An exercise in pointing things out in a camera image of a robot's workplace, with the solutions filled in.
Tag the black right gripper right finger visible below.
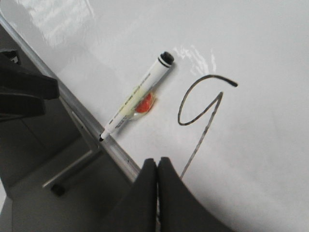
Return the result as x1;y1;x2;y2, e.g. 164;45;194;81
158;157;232;232

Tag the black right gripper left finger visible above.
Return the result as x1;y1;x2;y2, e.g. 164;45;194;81
101;159;157;232

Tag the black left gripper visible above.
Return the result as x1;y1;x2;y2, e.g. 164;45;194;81
0;49;59;121

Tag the white black whiteboard marker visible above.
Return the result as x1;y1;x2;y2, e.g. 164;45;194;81
99;51;174;142

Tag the grey metal support bar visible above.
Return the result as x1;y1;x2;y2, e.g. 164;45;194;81
42;150;100;197

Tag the white whiteboard with aluminium frame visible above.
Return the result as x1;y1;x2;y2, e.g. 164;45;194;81
0;0;309;232

